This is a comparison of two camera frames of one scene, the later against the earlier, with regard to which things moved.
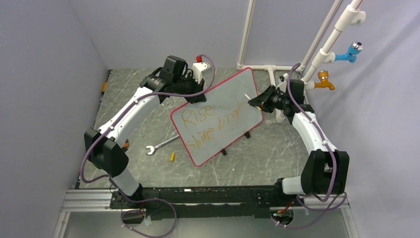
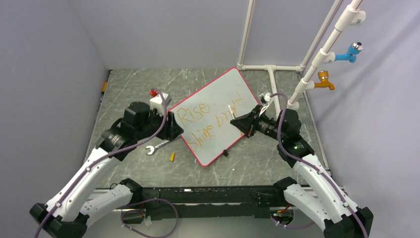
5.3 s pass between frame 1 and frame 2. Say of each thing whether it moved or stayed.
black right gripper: moved
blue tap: stayed
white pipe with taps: stayed
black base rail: stayed
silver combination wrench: stayed
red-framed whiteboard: moved
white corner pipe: stayed
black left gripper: moved
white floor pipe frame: stayed
